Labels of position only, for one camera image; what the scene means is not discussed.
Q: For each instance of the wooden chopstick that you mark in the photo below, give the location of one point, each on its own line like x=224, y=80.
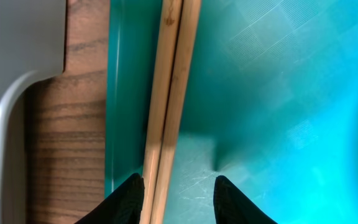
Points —
x=183, y=55
x=167, y=40

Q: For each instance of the teal plastic serving tray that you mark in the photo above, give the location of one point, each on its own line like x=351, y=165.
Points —
x=272, y=104

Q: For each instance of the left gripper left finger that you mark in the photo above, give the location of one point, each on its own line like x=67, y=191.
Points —
x=122, y=206

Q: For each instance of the grey plastic dish rack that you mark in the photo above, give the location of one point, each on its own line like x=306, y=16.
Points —
x=32, y=48

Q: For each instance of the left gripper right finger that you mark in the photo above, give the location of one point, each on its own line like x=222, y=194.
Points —
x=231, y=206

